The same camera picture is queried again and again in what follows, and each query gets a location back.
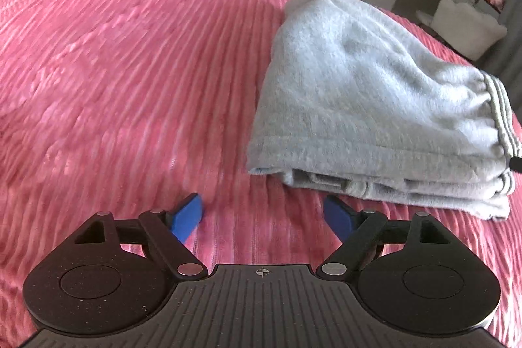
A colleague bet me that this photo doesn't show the grey sweatpants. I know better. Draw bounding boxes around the grey sweatpants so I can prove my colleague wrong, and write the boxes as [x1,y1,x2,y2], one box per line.
[247,0,521,221]

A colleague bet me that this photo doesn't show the pink ribbed bed blanket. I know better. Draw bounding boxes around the pink ribbed bed blanket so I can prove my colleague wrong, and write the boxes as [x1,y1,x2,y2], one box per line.
[1,0,521,347]

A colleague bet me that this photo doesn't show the white cloud-shaped chair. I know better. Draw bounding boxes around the white cloud-shaped chair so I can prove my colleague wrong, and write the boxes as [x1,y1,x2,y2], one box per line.
[415,0,508,61]

